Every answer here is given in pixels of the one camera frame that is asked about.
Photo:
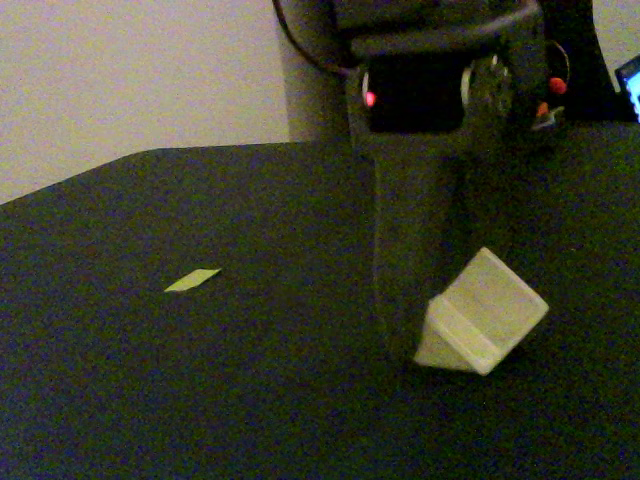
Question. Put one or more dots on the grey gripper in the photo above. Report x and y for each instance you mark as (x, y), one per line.
(417, 102)

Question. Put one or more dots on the small white plastic block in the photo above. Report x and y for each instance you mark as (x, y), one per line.
(485, 315)

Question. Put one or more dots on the dark navy desk mat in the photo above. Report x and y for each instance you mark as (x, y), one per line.
(200, 380)

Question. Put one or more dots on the laptop with lit screen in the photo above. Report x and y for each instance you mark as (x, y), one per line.
(631, 85)

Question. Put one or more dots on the green tape strip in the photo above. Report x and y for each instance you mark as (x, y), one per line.
(192, 280)

